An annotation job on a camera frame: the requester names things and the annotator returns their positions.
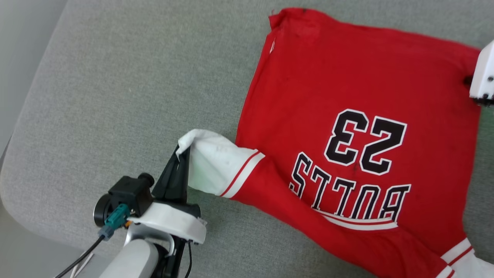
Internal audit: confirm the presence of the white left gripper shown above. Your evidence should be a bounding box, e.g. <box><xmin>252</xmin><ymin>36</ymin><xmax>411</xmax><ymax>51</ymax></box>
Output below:
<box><xmin>127</xmin><ymin>146</ymin><xmax>207</xmax><ymax>244</ymax></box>

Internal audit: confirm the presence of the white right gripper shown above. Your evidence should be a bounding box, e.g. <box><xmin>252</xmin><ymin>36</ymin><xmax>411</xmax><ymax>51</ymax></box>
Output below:
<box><xmin>463</xmin><ymin>39</ymin><xmax>494</xmax><ymax>108</ymax></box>

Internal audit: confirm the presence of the red basketball jersey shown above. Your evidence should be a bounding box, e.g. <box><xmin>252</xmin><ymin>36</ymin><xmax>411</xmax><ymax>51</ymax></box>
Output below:
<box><xmin>176</xmin><ymin>8</ymin><xmax>494</xmax><ymax>278</ymax></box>

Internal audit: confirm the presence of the grey fabric sofa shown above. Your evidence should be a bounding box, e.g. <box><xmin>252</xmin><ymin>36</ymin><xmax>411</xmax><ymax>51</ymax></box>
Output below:
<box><xmin>0</xmin><ymin>0</ymin><xmax>494</xmax><ymax>278</ymax></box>

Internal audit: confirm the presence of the thin black cable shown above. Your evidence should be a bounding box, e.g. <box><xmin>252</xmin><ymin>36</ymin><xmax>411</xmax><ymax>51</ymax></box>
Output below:
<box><xmin>184</xmin><ymin>240</ymin><xmax>193</xmax><ymax>278</ymax></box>

